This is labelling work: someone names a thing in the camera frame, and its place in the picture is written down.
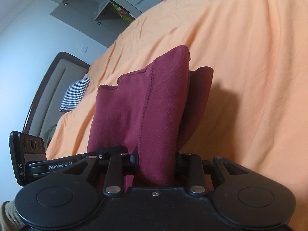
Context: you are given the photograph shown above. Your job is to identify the green jacket on bed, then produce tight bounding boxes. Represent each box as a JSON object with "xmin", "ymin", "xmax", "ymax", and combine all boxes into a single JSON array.
[{"xmin": 43, "ymin": 124, "xmax": 57, "ymax": 149}]

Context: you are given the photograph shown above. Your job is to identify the wall light switch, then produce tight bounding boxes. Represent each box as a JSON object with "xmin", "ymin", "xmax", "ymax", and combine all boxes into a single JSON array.
[{"xmin": 80, "ymin": 45, "xmax": 88, "ymax": 54}]

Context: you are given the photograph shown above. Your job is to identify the dark bed headboard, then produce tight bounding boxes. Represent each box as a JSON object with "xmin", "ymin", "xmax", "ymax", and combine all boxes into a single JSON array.
[{"xmin": 23, "ymin": 52, "xmax": 90, "ymax": 138}]

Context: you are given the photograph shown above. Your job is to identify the olive sleeve left forearm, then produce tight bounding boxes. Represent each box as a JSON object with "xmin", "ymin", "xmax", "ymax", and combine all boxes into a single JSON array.
[{"xmin": 0, "ymin": 200, "xmax": 23, "ymax": 231}]

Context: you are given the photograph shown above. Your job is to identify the orange bed duvet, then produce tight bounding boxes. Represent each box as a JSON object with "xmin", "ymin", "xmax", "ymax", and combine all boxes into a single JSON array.
[{"xmin": 45, "ymin": 0, "xmax": 308, "ymax": 231}]

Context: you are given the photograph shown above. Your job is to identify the colourful bag in wardrobe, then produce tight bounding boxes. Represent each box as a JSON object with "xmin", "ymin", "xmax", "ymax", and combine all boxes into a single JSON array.
[{"xmin": 111, "ymin": 3, "xmax": 135, "ymax": 24}]

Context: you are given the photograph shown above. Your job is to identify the maroon long sleeve shirt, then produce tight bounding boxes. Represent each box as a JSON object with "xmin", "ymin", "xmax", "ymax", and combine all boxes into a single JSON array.
[{"xmin": 88, "ymin": 45, "xmax": 213, "ymax": 187}]

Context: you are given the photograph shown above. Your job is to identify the checkered black white pillow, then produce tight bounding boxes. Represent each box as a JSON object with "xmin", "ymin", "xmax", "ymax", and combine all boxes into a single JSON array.
[{"xmin": 59, "ymin": 77, "xmax": 90, "ymax": 112}]

